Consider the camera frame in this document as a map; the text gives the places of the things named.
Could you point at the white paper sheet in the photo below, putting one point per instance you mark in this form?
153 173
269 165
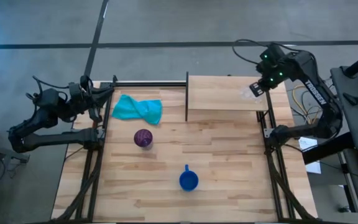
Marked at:
313 168
308 143

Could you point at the wooden shelf with black legs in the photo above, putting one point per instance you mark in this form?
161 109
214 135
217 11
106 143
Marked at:
222 93

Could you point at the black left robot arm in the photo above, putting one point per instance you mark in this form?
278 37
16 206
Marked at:
42 140

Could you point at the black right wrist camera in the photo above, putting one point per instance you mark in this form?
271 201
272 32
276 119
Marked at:
273 53

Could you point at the clear plastic cup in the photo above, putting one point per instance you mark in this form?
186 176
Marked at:
248 93

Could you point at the grey side desk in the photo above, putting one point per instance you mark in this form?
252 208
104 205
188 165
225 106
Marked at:
350 124

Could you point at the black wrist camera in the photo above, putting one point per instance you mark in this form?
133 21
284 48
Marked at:
273 53
75 90

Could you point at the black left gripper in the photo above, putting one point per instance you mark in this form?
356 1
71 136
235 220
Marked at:
99 95

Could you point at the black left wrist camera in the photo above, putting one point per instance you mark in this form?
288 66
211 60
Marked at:
75 90

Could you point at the teal cloth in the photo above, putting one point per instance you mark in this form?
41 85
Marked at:
137 110

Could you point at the purple ball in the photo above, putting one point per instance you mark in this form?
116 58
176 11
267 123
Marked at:
143 138

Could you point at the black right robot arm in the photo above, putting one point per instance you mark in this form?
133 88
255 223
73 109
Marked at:
319 93

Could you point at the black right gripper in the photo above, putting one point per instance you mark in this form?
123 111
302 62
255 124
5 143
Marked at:
272 73

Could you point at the black aluminium table frame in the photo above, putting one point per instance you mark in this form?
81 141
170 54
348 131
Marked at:
151 83

